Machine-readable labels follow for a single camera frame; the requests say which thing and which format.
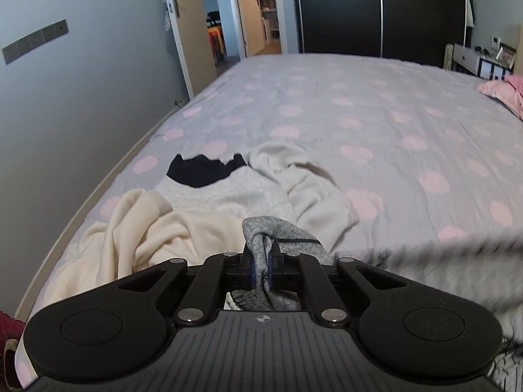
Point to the pink printed plastic bag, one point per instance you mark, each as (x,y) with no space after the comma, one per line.
(10,324)

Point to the grey wall switch panel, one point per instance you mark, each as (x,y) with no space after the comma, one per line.
(34,41)

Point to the light grey navy-collar sweatshirt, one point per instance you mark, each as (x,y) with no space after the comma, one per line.
(216,196)

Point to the white garment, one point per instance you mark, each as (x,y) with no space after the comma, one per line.
(310,200)

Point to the grey pink-dotted bed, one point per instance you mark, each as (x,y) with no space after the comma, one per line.
(327,102)

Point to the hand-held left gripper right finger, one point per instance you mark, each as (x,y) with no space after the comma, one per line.
(276,273)

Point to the black sliding wardrobe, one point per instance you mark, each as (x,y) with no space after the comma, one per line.
(339,12)

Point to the photo frame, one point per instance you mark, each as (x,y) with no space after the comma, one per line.
(506,55)

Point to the beige door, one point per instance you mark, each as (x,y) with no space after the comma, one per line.
(196,28)

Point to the grey striped bow-print garment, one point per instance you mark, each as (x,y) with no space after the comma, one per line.
(261,232)

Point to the white hallway shelf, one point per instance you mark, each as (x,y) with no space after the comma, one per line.
(267,4)

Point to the white nightstand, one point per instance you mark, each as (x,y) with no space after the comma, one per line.
(465,59)

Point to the pink pillow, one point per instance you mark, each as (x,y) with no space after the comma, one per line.
(504,92)

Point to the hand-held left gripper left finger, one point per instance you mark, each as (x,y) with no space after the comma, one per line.
(245,271)

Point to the orange stool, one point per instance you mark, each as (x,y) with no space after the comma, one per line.
(216,41)

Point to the cream sweater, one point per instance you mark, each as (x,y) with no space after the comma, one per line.
(143,232)

